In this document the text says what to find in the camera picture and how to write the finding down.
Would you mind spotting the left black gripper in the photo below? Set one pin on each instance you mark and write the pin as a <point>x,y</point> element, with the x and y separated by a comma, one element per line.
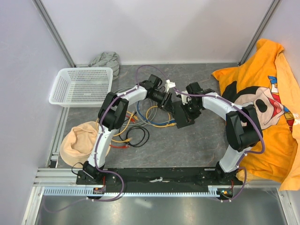
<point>166,102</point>

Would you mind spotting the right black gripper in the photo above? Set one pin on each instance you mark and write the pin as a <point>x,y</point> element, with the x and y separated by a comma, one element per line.
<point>190,117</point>

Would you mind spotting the black network switch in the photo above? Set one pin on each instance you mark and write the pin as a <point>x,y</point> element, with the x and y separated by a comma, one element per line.
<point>180,117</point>

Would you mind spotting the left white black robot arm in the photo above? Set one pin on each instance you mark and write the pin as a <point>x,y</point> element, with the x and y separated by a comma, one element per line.
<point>111,117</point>

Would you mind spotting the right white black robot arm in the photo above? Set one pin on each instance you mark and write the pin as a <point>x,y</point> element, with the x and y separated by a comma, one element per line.
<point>242,127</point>

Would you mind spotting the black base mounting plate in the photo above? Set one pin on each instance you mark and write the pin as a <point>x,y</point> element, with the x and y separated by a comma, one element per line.
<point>192,178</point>

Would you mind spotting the grey crumpled cloth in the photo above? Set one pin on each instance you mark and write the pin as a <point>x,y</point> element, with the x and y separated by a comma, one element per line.
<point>107,60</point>

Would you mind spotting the orange cartoon print shirt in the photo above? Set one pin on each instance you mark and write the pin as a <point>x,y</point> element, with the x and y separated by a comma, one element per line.
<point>267,82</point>

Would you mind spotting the white perforated plastic basket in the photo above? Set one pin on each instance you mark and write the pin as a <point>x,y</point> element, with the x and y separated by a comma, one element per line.
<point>81,86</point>

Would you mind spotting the beige bucket hat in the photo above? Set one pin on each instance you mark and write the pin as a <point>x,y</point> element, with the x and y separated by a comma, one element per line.
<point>78,144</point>

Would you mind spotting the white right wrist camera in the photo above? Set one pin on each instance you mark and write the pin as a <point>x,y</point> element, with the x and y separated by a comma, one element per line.
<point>185,99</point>

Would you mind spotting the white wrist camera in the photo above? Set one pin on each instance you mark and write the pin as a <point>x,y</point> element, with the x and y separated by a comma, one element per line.
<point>185,99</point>
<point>169,85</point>

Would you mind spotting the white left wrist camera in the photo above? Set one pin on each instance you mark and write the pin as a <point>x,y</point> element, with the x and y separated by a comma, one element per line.
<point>169,85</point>

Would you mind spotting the grey slotted cable duct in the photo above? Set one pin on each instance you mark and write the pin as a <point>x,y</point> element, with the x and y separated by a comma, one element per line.
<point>130,192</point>

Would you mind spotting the right aluminium frame post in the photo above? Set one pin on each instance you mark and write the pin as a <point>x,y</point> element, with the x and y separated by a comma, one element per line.
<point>263,24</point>

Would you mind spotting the aluminium frame post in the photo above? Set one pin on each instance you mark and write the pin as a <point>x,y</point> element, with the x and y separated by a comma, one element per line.
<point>263,24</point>
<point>54,32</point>

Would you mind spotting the left aluminium frame post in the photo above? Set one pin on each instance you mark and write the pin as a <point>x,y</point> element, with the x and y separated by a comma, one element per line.
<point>54,32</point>

